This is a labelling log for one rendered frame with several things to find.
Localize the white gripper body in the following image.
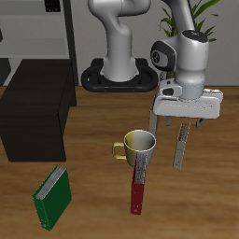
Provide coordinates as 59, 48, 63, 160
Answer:
151, 88, 224, 120

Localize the red book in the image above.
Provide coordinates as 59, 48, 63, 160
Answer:
130, 151, 148, 216

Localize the green book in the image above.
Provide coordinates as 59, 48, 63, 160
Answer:
32, 164, 73, 232

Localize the yellow and white mug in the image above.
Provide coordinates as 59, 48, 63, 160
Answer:
112, 129, 158, 168

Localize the green pot plant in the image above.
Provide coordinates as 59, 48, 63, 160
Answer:
158, 0, 220, 43

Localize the dark brown desk caddy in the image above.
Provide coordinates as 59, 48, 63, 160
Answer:
0, 58, 77, 163

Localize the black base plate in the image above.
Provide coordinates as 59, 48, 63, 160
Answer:
80, 57, 159, 93

